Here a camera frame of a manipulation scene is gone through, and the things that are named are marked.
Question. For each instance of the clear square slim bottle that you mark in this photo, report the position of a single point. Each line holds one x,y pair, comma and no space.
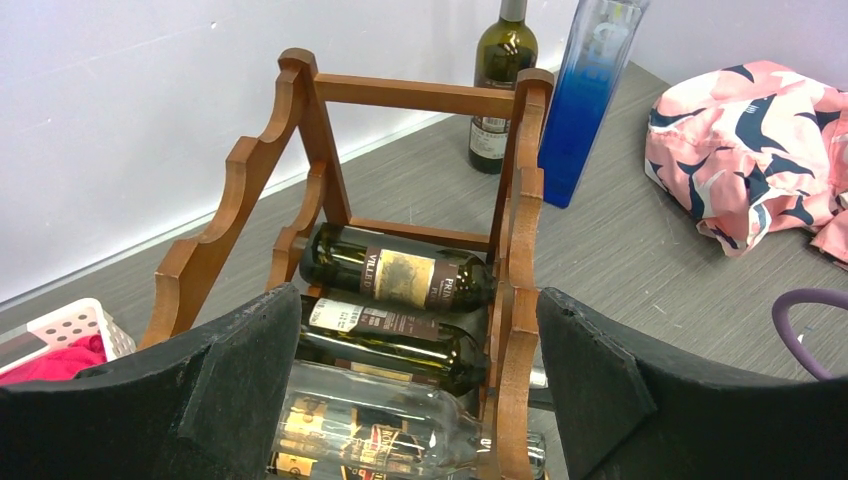
458,445

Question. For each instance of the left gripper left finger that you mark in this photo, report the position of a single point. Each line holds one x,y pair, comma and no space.
203,404

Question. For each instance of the olive green wine bottle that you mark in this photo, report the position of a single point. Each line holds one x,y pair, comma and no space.
505,48

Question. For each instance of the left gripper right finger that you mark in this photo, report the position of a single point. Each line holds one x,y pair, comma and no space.
629,406

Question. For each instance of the blue clear square bottle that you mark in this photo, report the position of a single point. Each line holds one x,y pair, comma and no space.
596,54

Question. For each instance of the dark green wine bottle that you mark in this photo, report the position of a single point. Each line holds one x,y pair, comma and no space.
393,269

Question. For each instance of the dark wine bottle cream label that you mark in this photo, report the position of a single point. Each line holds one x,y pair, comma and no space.
390,344

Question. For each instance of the pink cloth in basket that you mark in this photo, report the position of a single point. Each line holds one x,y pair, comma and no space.
60,365

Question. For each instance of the white perforated plastic basket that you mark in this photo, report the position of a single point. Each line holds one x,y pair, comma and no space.
59,329

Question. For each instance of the brown wooden wine rack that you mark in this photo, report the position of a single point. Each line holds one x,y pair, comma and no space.
189,270

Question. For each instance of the pink shark print cloth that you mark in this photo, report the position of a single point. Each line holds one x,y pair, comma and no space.
754,149

